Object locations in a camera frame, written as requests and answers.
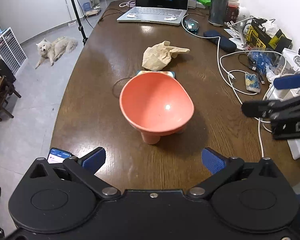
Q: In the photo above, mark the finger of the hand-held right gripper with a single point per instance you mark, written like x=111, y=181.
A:
x=288, y=81
x=257, y=108

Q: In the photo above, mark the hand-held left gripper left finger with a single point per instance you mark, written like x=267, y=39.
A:
x=93, y=160

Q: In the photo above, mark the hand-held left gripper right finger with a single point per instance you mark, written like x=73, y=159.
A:
x=212, y=161

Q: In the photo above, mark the orange footed bowl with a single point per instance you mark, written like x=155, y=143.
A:
x=155, y=102

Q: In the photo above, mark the white power strip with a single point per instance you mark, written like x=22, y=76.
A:
x=298, y=147

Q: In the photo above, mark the white box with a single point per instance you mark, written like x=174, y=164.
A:
x=293, y=57

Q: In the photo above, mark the blue yellow snack packet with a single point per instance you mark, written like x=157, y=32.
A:
x=252, y=81

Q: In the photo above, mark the blue plastic bag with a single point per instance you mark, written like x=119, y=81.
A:
x=261, y=61

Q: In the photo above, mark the smartphone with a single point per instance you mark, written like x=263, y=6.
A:
x=57, y=156

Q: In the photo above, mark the yellow and black box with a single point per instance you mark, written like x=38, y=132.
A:
x=258, y=36

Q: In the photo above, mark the white desk stand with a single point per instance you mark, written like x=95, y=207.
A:
x=241, y=33

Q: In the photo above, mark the dark blue glasses case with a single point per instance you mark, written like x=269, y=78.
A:
x=221, y=41

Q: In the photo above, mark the red jar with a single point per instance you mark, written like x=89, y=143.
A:
x=233, y=11

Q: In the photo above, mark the dark grey cylinder speaker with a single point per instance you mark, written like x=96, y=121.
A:
x=218, y=7

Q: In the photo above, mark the grey computer mouse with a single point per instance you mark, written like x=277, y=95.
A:
x=192, y=25

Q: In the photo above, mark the green plastic case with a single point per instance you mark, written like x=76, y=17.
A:
x=203, y=0

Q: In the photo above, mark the white dog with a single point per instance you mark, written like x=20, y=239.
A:
x=57, y=46

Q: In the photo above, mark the dark wooden chair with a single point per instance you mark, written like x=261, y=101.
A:
x=3, y=80

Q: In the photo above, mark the white drawer cabinet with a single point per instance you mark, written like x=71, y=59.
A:
x=11, y=48

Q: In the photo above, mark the silver laptop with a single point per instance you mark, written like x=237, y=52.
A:
x=152, y=12

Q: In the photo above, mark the wooden dolly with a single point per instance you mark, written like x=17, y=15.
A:
x=93, y=12

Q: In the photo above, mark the black tripod stand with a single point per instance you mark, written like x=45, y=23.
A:
x=76, y=12

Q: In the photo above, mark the blue water bottle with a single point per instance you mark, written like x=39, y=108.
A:
x=86, y=6

